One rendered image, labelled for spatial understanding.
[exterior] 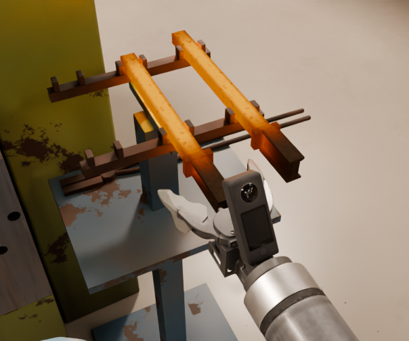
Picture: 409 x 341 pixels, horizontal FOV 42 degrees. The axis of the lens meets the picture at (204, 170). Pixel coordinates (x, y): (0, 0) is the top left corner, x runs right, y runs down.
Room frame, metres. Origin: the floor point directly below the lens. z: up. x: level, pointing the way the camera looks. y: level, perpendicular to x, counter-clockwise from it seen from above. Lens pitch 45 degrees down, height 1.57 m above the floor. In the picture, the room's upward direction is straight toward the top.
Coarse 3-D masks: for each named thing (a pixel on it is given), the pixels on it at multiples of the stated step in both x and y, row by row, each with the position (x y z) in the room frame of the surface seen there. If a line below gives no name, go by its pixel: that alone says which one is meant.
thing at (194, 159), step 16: (128, 64) 0.82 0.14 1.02; (144, 80) 0.78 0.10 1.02; (144, 96) 0.74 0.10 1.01; (160, 96) 0.73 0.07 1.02; (160, 112) 0.69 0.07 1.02; (176, 112) 0.69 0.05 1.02; (176, 128) 0.65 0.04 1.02; (176, 144) 0.62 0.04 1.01; (192, 144) 0.61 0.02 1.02; (192, 160) 0.57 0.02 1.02; (208, 160) 0.57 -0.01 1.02; (192, 176) 0.56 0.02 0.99; (208, 176) 0.54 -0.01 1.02; (208, 192) 0.53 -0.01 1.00; (224, 208) 0.49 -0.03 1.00
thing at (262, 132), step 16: (176, 32) 0.93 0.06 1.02; (192, 48) 0.88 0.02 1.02; (192, 64) 0.85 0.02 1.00; (208, 64) 0.82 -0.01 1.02; (208, 80) 0.79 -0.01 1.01; (224, 80) 0.78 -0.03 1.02; (224, 96) 0.73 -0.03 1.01; (240, 96) 0.73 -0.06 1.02; (240, 112) 0.69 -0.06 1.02; (256, 112) 0.69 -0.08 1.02; (256, 128) 0.64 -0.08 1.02; (272, 128) 0.63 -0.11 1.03; (256, 144) 0.63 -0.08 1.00; (272, 144) 0.60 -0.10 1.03; (288, 144) 0.60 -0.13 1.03; (272, 160) 0.60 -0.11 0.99; (288, 160) 0.56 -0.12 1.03; (288, 176) 0.57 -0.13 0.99
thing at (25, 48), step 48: (0, 0) 0.90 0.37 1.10; (48, 0) 0.94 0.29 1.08; (0, 48) 0.89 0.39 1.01; (48, 48) 0.93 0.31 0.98; (96, 48) 0.98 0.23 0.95; (0, 96) 0.88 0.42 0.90; (48, 96) 0.92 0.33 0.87; (96, 96) 0.97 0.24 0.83; (0, 144) 0.87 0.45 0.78; (48, 144) 0.91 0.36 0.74; (96, 144) 0.96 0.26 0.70; (48, 192) 0.90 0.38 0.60; (48, 240) 0.88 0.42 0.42
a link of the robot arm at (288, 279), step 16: (272, 272) 0.37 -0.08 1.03; (288, 272) 0.37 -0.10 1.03; (304, 272) 0.37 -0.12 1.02; (256, 288) 0.35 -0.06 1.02; (272, 288) 0.35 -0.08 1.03; (288, 288) 0.34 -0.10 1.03; (304, 288) 0.34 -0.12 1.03; (320, 288) 0.36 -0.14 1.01; (256, 304) 0.34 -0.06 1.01; (272, 304) 0.33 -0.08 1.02; (256, 320) 0.33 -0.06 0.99
